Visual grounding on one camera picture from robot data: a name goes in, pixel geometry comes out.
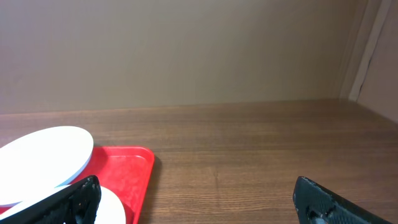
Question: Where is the white plate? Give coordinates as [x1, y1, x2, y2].
[1, 185, 126, 224]
[1, 126, 94, 207]

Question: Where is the right white plate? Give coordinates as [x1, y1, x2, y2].
[1, 185, 126, 224]

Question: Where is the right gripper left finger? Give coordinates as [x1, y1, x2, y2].
[1, 175, 101, 224]

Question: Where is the red plastic tray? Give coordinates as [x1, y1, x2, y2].
[1, 146, 155, 224]

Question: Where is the top white plate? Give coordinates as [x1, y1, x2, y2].
[1, 126, 94, 207]

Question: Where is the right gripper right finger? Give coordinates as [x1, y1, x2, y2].
[292, 176, 391, 224]

